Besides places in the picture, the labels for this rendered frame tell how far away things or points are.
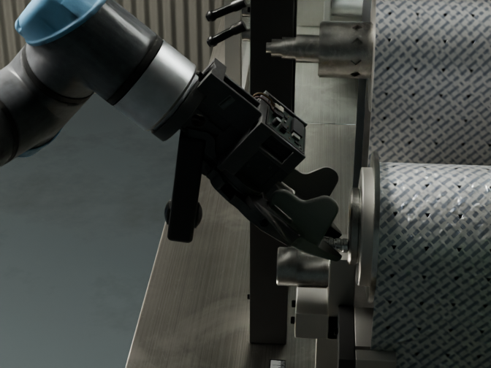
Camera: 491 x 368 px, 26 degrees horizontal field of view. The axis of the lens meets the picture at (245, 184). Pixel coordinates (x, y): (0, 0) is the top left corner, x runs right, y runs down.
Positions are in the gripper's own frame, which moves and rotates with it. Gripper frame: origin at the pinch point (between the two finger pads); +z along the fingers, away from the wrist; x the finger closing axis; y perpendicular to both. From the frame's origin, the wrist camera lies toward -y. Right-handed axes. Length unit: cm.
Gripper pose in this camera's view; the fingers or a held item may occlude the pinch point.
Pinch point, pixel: (324, 244)
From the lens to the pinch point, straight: 102.7
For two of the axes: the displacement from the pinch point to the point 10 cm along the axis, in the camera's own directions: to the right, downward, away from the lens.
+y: 6.4, -6.5, -4.1
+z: 7.6, 5.9, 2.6
